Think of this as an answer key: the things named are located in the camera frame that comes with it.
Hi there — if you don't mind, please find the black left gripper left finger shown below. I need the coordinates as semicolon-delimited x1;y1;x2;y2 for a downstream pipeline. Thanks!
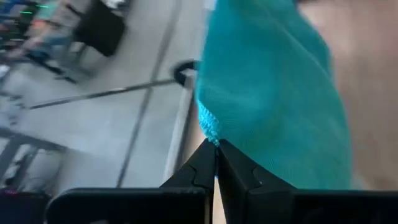
160;138;218;190

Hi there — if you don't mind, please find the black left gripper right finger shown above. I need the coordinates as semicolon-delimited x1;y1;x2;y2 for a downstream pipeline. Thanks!
217;139;296;224

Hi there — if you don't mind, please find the teal microfiber towel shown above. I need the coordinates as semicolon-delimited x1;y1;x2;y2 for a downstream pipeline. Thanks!
195;0;354;190

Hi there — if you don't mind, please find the black office chair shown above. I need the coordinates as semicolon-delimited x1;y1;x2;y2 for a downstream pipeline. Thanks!
74;0;127;57

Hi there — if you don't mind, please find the person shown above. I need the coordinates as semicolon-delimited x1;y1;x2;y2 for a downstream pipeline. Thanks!
6;0;78;63

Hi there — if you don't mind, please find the black aluminium table frame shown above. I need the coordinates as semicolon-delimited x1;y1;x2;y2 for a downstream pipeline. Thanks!
170;58;200;175

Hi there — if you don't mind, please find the grey metal table frame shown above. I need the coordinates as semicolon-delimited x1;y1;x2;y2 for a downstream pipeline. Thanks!
0;127;68;189

